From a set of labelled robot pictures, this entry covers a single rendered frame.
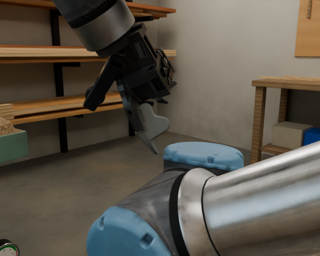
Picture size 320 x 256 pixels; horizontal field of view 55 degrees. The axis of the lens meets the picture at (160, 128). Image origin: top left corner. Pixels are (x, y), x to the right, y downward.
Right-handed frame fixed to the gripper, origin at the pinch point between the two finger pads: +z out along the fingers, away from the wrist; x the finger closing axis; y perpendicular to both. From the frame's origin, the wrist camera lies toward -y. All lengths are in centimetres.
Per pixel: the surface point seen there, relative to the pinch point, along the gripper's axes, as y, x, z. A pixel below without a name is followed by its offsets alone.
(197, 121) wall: -93, 261, 205
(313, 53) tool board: 51, 233, 145
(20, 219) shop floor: -157, 53, 79
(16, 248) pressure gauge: -35.8, -17.6, 6.3
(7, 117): -43.8, 12.6, -8.9
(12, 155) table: -33.8, -2.5, -6.5
